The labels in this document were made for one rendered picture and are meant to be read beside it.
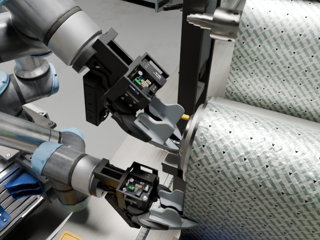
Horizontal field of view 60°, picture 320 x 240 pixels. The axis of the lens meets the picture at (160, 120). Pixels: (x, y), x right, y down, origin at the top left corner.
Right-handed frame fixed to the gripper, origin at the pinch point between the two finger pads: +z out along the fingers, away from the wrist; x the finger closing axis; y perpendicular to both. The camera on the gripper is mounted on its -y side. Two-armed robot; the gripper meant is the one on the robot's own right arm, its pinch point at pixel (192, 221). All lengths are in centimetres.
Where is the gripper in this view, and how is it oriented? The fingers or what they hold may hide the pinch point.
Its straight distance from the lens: 56.2
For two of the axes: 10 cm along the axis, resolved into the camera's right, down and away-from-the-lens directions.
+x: 4.0, -6.3, 6.6
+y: 0.0, -7.2, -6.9
